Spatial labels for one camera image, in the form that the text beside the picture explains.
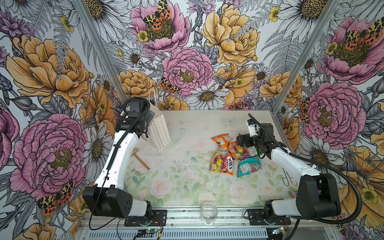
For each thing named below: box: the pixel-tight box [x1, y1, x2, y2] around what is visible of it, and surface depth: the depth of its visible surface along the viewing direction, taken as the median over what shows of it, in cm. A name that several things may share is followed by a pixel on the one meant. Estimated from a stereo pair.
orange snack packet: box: [211, 133, 232, 152], surface depth 99 cm
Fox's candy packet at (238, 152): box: [228, 138, 251, 161], surface depth 93 cm
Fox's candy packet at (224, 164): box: [210, 150, 234, 176], surface depth 91 cm
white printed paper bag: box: [141, 88, 172, 152], surface depth 91 cm
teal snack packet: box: [237, 157, 262, 178], surface depth 87 cm
